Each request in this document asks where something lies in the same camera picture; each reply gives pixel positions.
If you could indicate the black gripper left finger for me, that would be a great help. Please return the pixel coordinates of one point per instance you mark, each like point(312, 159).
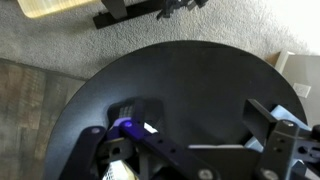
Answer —
point(133, 113)

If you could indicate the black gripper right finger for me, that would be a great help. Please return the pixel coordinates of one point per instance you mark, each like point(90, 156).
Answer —
point(286, 146)

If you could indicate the round black table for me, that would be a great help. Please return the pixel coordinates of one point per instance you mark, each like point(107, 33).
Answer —
point(200, 83)

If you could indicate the light wooden workbench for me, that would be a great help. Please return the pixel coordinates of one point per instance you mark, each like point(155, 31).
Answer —
point(50, 6)

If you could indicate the white wall outlet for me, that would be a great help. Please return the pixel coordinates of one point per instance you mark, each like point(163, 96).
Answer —
point(301, 90)

